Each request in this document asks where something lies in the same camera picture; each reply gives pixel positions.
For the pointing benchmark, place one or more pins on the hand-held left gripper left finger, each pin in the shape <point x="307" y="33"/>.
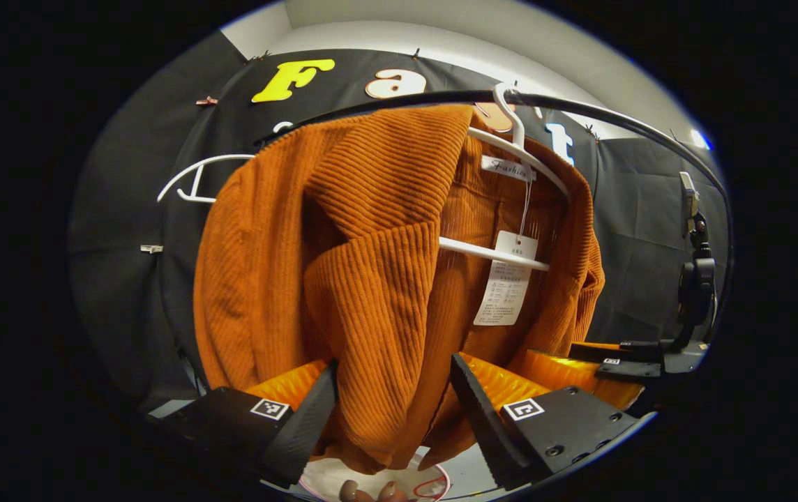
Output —
<point x="305" y="432"/>

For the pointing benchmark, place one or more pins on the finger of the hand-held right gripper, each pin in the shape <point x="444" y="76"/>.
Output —
<point x="636" y="351"/>
<point x="594" y="380"/>

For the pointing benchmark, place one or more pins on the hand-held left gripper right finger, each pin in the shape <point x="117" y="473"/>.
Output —
<point x="486" y="425"/>

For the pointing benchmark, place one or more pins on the white plastic clothes hanger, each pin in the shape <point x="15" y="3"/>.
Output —
<point x="510" y="122"/>
<point x="224" y="158"/>

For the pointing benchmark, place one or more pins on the black metal clothes rack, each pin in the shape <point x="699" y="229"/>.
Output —
<point x="441" y="95"/>

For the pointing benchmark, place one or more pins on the small ceiling light panel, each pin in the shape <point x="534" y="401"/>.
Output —
<point x="700" y="139"/>

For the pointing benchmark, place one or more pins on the black backdrop cloth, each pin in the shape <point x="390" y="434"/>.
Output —
<point x="127" y="279"/>

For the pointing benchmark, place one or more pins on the silver cloth clip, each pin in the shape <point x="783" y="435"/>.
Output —
<point x="151" y="249"/>

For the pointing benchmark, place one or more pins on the pink cloth clip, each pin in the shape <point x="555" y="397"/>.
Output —
<point x="207" y="101"/>

